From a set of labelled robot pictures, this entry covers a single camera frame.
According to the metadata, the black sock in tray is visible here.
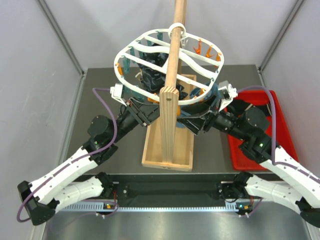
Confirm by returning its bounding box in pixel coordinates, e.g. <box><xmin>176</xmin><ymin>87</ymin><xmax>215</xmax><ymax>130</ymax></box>
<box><xmin>228</xmin><ymin>99</ymin><xmax>272</xmax><ymax>117</ymax></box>

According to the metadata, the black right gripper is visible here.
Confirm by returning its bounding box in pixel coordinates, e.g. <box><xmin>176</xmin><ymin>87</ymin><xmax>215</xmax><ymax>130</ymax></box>
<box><xmin>176</xmin><ymin>93</ymin><xmax>248</xmax><ymax>141</ymax></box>

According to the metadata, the red plastic tray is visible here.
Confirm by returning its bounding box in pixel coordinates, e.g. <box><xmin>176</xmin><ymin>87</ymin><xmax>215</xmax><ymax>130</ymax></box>
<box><xmin>222</xmin><ymin>89</ymin><xmax>301</xmax><ymax>171</ymax></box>

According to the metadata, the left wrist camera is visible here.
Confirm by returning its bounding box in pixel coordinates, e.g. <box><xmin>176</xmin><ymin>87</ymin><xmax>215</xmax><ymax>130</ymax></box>
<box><xmin>110</xmin><ymin>83</ymin><xmax>124</xmax><ymax>101</ymax></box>

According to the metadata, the wooden hanger stand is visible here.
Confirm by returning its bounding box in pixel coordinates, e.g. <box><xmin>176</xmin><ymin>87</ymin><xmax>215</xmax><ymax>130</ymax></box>
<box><xmin>141</xmin><ymin>0</ymin><xmax>194</xmax><ymax>172</ymax></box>

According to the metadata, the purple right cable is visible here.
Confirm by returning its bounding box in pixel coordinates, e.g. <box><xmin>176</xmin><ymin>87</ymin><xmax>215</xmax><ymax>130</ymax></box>
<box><xmin>235</xmin><ymin>85</ymin><xmax>320</xmax><ymax>181</ymax></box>

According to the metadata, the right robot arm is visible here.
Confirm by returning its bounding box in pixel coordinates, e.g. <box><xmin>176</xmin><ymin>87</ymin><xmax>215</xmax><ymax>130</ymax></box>
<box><xmin>177</xmin><ymin>96</ymin><xmax>320</xmax><ymax>227</ymax></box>

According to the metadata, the black patterned sock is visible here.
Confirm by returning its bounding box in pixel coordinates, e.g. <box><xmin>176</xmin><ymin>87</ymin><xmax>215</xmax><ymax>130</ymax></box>
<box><xmin>136</xmin><ymin>52</ymin><xmax>191</xmax><ymax>101</ymax></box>

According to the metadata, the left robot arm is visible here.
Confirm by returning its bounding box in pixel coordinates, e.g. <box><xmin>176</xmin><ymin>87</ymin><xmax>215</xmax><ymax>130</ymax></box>
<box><xmin>16</xmin><ymin>97</ymin><xmax>160</xmax><ymax>226</ymax></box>

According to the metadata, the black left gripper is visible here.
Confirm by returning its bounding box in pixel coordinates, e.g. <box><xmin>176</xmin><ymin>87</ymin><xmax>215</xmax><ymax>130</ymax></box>
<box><xmin>110</xmin><ymin>97</ymin><xmax>170</xmax><ymax>144</ymax></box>

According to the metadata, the white round clip hanger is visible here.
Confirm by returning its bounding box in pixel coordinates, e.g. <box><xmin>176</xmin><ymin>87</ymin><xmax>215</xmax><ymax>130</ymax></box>
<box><xmin>113</xmin><ymin>22</ymin><xmax>225</xmax><ymax>106</ymax></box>

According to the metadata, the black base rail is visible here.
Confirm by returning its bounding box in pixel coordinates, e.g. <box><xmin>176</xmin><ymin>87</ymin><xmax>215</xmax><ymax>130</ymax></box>
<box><xmin>110</xmin><ymin>173</ymin><xmax>249</xmax><ymax>208</ymax></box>

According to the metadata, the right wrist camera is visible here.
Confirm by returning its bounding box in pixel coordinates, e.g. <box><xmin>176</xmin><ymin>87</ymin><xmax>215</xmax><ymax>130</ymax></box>
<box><xmin>218</xmin><ymin>80</ymin><xmax>238</xmax><ymax>111</ymax></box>

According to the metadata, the blue ribbed sock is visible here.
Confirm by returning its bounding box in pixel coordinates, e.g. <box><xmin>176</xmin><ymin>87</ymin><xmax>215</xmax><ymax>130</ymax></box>
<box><xmin>174</xmin><ymin>81</ymin><xmax>223</xmax><ymax>129</ymax></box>

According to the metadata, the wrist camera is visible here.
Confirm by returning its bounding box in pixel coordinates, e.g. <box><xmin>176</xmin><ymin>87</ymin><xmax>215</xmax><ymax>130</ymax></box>
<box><xmin>218</xmin><ymin>80</ymin><xmax>238</xmax><ymax>111</ymax></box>
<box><xmin>110</xmin><ymin>83</ymin><xmax>124</xmax><ymax>101</ymax></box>

